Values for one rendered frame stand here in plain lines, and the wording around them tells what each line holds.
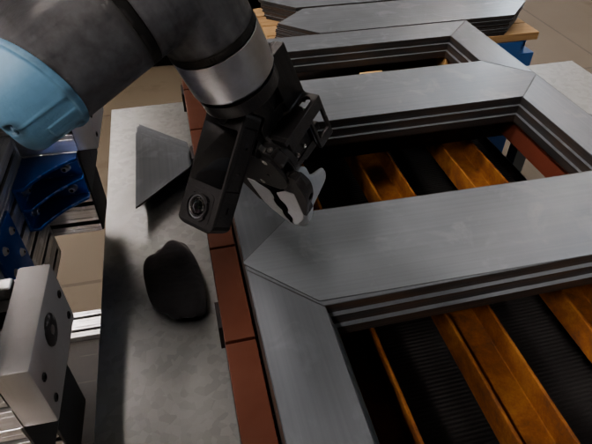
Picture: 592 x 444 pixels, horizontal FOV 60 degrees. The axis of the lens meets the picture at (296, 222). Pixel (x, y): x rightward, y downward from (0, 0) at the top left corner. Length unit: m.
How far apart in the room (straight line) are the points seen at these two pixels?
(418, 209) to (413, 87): 0.41
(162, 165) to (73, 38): 0.86
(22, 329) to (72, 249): 1.61
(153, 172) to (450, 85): 0.68
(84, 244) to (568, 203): 1.72
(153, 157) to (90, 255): 0.94
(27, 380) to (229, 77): 0.32
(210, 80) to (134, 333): 0.59
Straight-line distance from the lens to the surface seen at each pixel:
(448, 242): 0.79
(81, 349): 1.55
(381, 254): 0.75
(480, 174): 1.27
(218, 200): 0.45
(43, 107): 0.36
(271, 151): 0.47
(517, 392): 0.89
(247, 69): 0.41
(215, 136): 0.46
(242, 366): 0.68
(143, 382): 0.86
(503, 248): 0.81
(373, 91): 1.16
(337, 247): 0.75
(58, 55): 0.36
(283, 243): 0.76
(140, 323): 0.93
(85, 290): 1.99
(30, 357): 0.54
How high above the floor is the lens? 1.39
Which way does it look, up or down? 42 degrees down
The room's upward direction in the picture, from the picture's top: straight up
